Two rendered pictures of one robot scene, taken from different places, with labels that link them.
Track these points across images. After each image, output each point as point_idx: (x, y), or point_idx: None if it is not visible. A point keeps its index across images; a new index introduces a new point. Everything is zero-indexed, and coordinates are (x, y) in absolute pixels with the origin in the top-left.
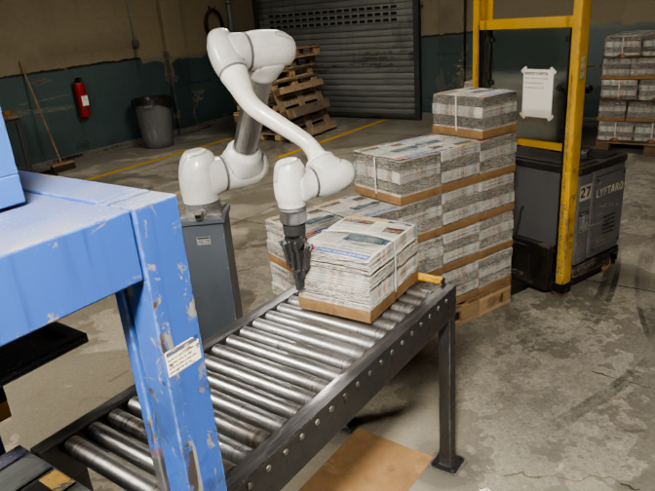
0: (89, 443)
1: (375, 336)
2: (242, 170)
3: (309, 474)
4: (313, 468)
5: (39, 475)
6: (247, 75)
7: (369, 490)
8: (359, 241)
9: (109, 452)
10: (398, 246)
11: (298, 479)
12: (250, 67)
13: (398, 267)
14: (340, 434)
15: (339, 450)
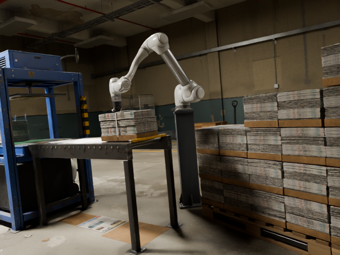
0: (71, 139)
1: None
2: (182, 93)
3: (140, 221)
4: (144, 221)
5: (64, 139)
6: (139, 51)
7: (125, 233)
8: None
9: None
10: (119, 117)
11: (138, 219)
12: (150, 48)
13: (119, 126)
14: (166, 224)
15: (154, 225)
